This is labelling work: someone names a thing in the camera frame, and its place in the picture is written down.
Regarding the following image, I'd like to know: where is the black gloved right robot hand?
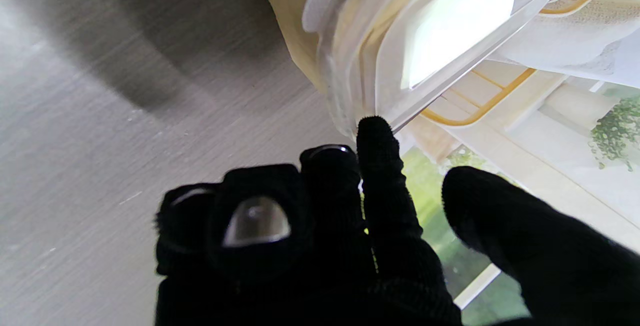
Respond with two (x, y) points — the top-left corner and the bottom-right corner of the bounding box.
(154, 116), (640, 326)

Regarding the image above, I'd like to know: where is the clear lid with white label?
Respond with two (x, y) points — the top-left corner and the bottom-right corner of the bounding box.
(302, 0), (601, 137)

